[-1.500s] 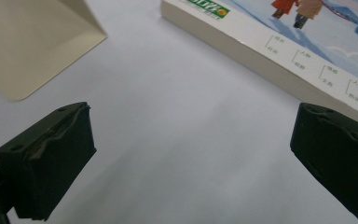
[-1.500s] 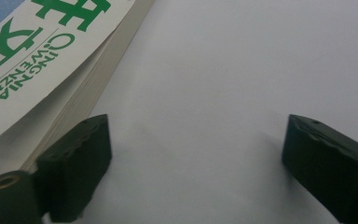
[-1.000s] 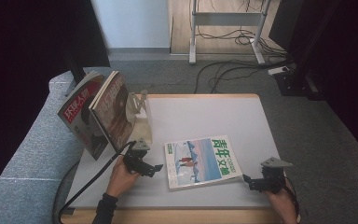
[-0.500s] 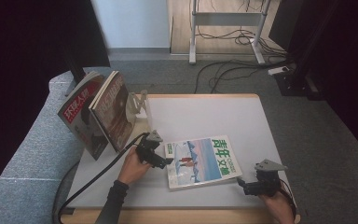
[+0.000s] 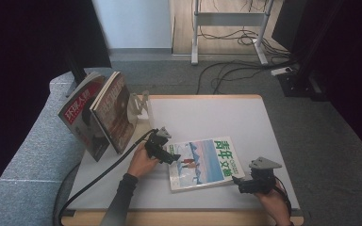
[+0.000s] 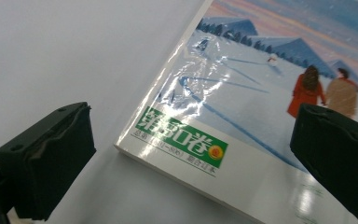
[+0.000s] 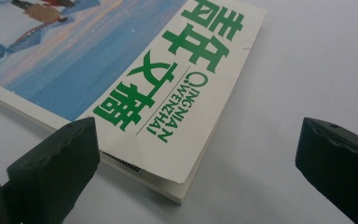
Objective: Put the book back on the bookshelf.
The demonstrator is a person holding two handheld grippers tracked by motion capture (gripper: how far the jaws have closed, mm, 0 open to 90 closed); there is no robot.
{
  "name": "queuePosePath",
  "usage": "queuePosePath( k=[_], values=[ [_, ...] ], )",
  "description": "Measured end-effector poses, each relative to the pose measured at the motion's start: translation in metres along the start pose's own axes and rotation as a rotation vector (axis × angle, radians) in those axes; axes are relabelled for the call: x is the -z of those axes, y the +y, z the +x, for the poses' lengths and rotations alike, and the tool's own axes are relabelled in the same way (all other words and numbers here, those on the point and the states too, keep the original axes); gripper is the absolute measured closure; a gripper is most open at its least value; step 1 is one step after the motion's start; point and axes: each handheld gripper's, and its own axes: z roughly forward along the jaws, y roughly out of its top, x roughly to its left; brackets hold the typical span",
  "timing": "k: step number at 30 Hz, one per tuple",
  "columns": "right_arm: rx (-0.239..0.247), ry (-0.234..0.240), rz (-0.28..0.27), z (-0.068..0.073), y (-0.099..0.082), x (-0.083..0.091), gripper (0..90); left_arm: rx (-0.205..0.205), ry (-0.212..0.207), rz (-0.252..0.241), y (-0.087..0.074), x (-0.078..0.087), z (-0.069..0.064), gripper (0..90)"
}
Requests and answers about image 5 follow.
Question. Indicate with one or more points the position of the black curtain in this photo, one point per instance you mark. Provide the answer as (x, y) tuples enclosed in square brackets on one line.
[(19, 62), (358, 78)]

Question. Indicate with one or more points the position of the person's left hand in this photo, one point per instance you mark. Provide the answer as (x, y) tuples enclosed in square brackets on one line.
[(141, 163)]

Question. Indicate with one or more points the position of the white book green title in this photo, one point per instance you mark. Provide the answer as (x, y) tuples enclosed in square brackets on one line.
[(204, 163)]

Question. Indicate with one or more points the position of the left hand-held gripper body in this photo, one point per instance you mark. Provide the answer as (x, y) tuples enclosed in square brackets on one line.
[(155, 147)]

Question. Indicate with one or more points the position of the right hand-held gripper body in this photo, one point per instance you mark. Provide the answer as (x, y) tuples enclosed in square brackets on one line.
[(262, 182)]

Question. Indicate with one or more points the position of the beige expandable book rack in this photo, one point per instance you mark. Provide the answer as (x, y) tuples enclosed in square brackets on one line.
[(144, 124)]

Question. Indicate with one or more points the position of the black stand with base plate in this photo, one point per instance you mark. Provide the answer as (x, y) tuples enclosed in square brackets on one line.
[(75, 67), (298, 84)]

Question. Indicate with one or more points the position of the person's right hand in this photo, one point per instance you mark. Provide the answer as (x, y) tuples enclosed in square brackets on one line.
[(276, 204)]

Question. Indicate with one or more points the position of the white metal desk frame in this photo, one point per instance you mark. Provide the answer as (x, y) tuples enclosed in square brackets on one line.
[(229, 19)]

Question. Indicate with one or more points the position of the red orange cover magazine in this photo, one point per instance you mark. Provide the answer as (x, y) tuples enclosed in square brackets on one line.
[(119, 116)]

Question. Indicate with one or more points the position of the white power strip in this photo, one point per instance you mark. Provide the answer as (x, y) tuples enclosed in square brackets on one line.
[(281, 71)]

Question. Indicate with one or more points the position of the portrait cover magazine red banner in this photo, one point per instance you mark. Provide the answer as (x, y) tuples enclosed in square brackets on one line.
[(78, 116)]

